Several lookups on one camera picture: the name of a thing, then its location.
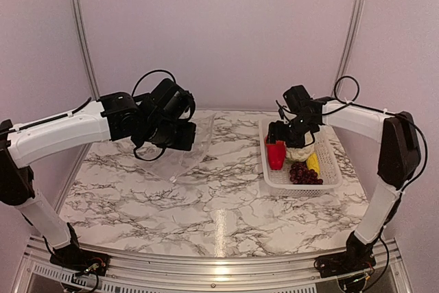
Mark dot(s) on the white cauliflower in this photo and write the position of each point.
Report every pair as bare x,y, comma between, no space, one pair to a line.
301,154

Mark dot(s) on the left aluminium frame post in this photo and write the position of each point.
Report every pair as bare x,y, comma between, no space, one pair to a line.
84,48

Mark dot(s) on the front aluminium rail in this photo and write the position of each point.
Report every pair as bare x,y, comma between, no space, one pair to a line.
143,272

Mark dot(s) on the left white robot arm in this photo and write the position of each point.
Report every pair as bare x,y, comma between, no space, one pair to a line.
155,118

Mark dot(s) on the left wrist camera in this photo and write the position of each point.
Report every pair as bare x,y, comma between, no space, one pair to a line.
173,101

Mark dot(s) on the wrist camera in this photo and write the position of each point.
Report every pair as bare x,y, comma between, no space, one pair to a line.
297,100
173,101

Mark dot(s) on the aluminium frame post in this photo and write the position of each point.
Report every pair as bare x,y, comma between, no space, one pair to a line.
84,48
353,28

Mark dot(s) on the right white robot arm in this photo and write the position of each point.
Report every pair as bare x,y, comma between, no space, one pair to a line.
401,160

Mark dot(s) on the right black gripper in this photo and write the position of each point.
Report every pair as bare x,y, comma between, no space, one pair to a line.
275,133

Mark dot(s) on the right aluminium frame post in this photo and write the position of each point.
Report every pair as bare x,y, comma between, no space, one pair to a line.
353,28

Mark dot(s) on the red bell pepper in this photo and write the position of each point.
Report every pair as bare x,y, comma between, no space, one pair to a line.
276,153

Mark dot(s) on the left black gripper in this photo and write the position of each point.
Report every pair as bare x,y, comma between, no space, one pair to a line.
186,141

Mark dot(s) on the clear zip top bag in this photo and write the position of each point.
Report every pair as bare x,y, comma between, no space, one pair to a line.
174,164

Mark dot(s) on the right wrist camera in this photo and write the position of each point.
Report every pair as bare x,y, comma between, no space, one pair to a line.
297,100

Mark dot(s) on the purple grape bunch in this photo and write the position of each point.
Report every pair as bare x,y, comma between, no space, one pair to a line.
300,175

